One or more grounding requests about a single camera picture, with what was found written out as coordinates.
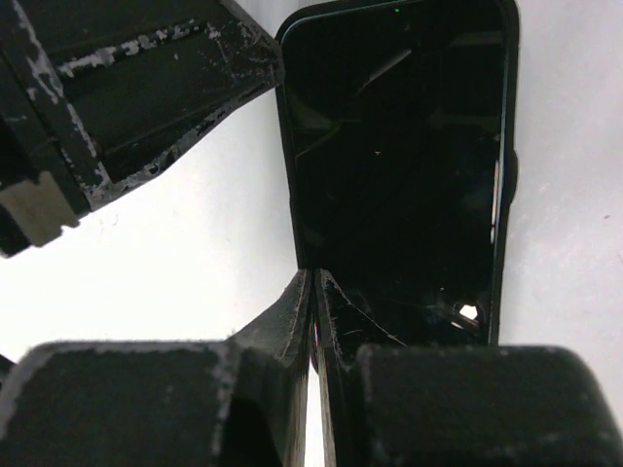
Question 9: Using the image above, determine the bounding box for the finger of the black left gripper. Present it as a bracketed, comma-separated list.
[1, 1, 284, 258]

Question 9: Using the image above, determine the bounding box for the dark teal smartphone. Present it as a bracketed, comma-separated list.
[281, 0, 510, 346]

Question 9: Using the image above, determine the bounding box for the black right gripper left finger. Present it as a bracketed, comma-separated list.
[1, 270, 312, 466]

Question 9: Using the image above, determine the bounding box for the black phone case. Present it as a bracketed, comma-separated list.
[275, 0, 521, 347]

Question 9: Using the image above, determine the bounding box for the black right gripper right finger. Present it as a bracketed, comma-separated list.
[313, 269, 622, 466]

